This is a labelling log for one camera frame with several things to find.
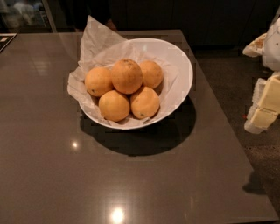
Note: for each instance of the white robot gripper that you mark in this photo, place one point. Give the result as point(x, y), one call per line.
point(272, 46)

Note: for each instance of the back right orange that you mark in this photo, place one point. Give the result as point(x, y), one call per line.
point(152, 73)

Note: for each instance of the orange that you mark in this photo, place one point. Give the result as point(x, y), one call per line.
point(152, 73)
point(144, 103)
point(98, 81)
point(127, 76)
point(114, 106)

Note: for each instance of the front right orange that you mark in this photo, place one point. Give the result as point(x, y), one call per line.
point(144, 103)

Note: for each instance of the white ceramic bowl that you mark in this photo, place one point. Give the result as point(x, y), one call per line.
point(177, 69)

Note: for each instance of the top centre orange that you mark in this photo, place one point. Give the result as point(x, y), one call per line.
point(127, 76)

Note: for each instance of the front left orange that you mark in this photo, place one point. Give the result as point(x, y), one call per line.
point(114, 106)

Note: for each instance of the white crumpled paper liner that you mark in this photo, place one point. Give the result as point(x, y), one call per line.
point(97, 36)

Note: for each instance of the black tablet at table corner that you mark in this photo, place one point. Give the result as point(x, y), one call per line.
point(5, 39)

